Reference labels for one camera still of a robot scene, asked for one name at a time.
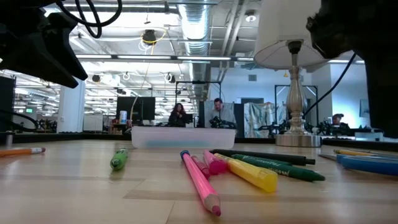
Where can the black cabinet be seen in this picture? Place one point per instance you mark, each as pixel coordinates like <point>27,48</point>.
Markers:
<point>7,102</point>

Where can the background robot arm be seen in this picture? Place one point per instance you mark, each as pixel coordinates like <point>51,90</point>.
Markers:
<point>219,123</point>

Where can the clear supply box pink lid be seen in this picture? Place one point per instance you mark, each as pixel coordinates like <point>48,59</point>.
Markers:
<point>183,137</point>

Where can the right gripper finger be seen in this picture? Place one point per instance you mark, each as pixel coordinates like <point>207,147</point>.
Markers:
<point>385,99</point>

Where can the person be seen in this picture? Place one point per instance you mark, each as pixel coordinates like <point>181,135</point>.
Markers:
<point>178,118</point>
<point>222,115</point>
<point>337,119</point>

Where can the yellow highlighter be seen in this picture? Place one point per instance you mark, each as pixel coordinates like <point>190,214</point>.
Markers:
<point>252,174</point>

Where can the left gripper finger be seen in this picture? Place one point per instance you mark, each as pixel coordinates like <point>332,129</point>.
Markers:
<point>31,53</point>
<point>59,37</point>

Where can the dark green marker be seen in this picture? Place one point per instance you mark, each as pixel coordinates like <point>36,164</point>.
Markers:
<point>295,172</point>

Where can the grey pen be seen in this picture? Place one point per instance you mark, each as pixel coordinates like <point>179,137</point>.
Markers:
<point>381,151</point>

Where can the black monitor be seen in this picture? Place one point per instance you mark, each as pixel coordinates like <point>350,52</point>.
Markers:
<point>136,109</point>

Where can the pink highlighter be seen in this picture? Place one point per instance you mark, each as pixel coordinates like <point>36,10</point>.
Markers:
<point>215,164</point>

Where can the pink pencil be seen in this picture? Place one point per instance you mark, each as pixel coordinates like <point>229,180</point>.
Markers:
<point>200,183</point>

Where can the long ceiling light bar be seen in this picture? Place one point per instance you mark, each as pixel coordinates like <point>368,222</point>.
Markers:
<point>140,57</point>

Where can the patterned curtain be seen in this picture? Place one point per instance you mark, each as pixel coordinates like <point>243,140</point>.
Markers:
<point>261,118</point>

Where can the white cylinder container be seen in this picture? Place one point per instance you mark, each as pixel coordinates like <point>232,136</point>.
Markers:
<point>123,117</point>

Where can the yellow pencil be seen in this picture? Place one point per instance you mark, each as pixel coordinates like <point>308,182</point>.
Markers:
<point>351,152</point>

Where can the black ceiling device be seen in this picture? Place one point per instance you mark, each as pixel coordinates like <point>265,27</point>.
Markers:
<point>149,36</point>

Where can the orange pencil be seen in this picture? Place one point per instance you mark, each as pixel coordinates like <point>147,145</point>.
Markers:
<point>18,152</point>

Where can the silver ceiling duct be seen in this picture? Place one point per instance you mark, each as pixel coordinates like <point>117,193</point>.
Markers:
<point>196,31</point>

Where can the black scale pen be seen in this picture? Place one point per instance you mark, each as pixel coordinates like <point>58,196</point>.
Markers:
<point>300,160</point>

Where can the black frame rig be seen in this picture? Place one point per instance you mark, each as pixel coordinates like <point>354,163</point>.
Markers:
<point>311,86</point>
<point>199,82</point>

